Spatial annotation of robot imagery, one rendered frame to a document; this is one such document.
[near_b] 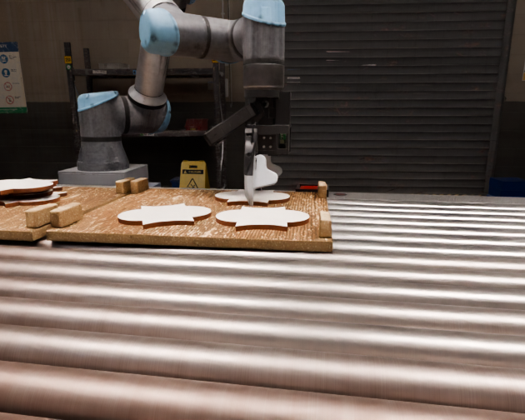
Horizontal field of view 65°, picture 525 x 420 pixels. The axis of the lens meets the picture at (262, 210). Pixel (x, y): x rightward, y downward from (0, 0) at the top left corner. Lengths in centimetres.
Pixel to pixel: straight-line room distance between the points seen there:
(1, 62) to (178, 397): 645
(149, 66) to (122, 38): 465
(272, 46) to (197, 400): 60
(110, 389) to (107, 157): 104
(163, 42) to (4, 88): 591
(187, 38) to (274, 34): 15
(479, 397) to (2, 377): 33
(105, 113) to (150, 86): 15
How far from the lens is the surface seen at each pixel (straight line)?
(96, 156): 130
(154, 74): 128
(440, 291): 48
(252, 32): 77
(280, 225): 59
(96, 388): 32
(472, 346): 39
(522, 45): 615
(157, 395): 31
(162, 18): 78
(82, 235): 64
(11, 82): 658
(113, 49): 594
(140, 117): 133
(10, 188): 86
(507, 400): 35
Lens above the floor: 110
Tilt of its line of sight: 13 degrees down
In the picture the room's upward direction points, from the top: straight up
